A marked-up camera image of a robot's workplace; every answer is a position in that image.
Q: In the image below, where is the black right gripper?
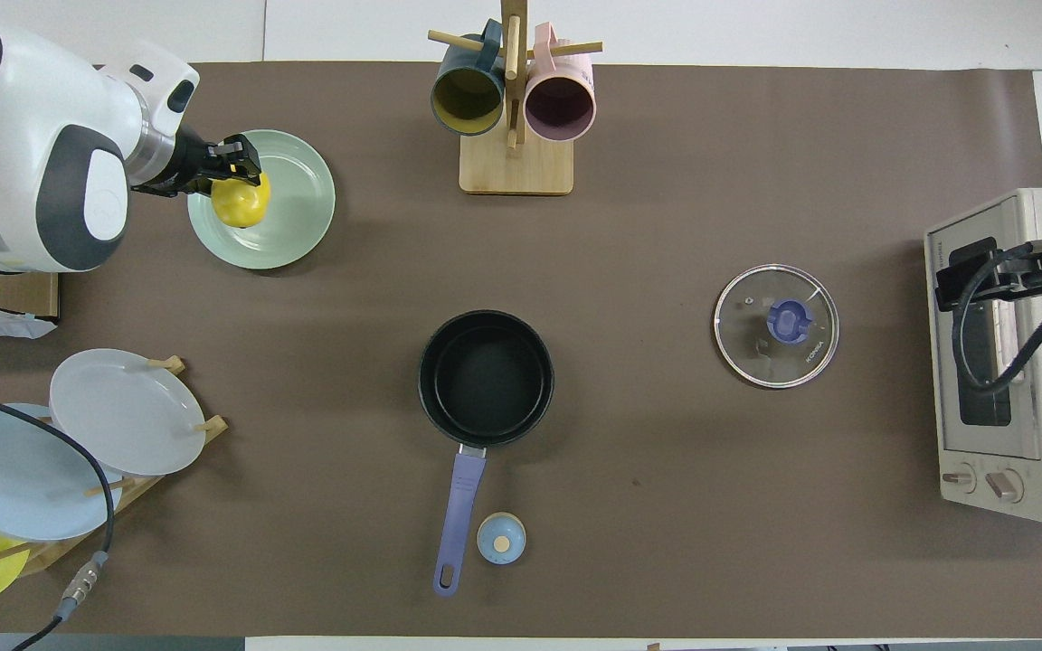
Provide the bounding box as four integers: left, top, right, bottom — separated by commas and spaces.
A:
934, 236, 1042, 314

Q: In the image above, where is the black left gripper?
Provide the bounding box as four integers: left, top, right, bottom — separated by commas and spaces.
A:
129, 126, 262, 197

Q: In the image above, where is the glass lid purple knob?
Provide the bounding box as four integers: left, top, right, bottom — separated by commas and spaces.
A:
714, 263, 840, 390

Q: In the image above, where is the light green plate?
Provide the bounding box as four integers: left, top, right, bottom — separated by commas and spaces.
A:
187, 129, 336, 270

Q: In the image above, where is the grey plate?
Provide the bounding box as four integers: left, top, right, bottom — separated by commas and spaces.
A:
49, 348, 207, 477

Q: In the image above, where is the wooden plate rack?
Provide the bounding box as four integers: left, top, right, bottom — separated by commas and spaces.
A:
0, 355, 229, 577

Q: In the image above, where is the light blue plate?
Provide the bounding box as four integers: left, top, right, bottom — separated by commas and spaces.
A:
0, 402, 124, 542

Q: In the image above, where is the dark teal mug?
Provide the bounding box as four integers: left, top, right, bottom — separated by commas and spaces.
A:
431, 20, 507, 137

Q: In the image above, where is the wooden mug tree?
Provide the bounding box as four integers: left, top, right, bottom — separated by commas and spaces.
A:
428, 0, 603, 196

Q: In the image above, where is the pink mug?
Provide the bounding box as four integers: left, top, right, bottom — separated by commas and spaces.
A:
524, 23, 596, 143

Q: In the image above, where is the brown table mat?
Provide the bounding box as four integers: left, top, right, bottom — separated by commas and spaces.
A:
0, 61, 1042, 638

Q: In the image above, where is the small blue round dish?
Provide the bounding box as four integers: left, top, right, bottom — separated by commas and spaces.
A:
477, 512, 527, 566

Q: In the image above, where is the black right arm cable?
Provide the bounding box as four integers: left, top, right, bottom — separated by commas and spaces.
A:
950, 240, 1042, 397

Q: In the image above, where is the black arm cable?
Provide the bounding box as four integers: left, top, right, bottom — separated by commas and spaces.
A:
0, 386, 118, 651
950, 240, 1042, 397

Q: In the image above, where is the black saucepan purple handle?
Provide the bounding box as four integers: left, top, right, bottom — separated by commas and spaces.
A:
418, 310, 555, 597

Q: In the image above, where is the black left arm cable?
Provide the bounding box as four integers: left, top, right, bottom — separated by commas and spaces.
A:
0, 386, 118, 651

